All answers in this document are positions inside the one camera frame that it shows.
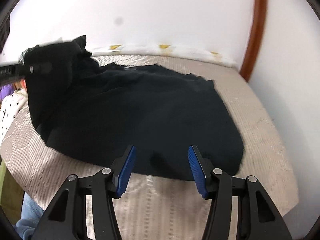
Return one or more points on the white black dotted cloth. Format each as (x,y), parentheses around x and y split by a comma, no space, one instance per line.
(10,108)

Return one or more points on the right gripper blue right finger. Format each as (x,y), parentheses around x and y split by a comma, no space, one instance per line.
(201,169)

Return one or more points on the brown wooden door frame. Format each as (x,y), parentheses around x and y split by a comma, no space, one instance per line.
(255,39)

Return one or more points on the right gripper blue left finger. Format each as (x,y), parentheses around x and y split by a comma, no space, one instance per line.
(122,169)

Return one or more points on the green cloth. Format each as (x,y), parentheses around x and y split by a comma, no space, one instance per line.
(3,170)

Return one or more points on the black sweatshirt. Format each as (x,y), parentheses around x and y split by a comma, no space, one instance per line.
(92,113)

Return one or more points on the purple cloth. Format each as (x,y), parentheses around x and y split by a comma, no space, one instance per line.
(6,90)

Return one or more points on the striped beige mattress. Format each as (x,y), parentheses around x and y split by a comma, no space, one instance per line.
(155,207)

